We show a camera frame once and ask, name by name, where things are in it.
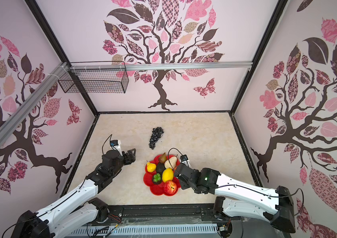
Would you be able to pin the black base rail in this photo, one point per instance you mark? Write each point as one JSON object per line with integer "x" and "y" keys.
{"x": 236, "y": 227}

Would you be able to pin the small yellow fruit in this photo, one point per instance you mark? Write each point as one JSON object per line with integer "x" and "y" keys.
{"x": 150, "y": 167}

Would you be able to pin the cream pear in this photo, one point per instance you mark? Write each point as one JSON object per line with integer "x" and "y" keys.
{"x": 170, "y": 163}

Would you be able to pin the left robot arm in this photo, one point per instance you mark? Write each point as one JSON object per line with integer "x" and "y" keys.
{"x": 78, "y": 207}

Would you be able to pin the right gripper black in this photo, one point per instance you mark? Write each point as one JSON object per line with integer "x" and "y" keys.
{"x": 178, "y": 170}

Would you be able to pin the black grape bunch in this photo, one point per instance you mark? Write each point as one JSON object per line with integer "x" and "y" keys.
{"x": 157, "y": 133}

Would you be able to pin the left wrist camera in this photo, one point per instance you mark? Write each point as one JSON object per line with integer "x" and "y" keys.
{"x": 116, "y": 145}

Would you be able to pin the brown round fruit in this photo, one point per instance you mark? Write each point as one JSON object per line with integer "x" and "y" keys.
{"x": 162, "y": 158}

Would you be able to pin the white slotted cable duct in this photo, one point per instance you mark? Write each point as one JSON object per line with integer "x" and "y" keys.
{"x": 148, "y": 231}

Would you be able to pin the aluminium rail left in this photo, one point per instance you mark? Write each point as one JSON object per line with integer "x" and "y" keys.
{"x": 26, "y": 107}

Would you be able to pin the yellow lemon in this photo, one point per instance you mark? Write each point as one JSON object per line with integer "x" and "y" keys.
{"x": 167, "y": 175}

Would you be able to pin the dark avocado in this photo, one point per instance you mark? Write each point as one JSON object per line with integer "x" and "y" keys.
{"x": 160, "y": 168}

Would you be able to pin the black wire basket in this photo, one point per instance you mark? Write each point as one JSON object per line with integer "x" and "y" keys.
{"x": 95, "y": 77}

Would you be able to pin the red flower-shaped bowl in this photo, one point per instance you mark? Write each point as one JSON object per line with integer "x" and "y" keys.
{"x": 157, "y": 190}

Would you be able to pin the aluminium rail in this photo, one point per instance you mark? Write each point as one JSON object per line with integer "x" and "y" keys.
{"x": 26, "y": 107}
{"x": 167, "y": 66}

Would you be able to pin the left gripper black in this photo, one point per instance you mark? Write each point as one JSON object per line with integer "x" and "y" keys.
{"x": 131, "y": 155}

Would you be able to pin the aluminium rail back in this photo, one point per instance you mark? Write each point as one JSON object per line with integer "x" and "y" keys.
{"x": 167, "y": 66}

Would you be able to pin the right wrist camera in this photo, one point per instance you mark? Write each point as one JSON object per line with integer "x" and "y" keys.
{"x": 184, "y": 160}

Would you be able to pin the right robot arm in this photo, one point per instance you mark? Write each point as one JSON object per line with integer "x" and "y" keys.
{"x": 239, "y": 199}

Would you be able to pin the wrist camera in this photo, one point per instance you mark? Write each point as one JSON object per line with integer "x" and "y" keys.
{"x": 184, "y": 160}
{"x": 116, "y": 145}

